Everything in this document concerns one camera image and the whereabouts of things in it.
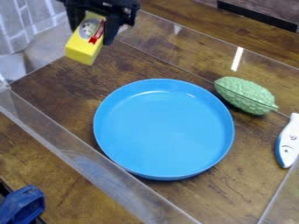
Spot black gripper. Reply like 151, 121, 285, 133
58, 0, 141, 46

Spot yellow butter brick toy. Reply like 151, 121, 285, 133
66, 12, 107, 66

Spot blue round tray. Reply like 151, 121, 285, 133
94, 79, 235, 180

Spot green bumpy gourd toy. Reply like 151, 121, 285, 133
214, 76, 278, 116

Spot blue clamp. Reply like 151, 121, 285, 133
0, 185, 46, 224

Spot clear acrylic enclosure wall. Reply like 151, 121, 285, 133
0, 13, 299, 224

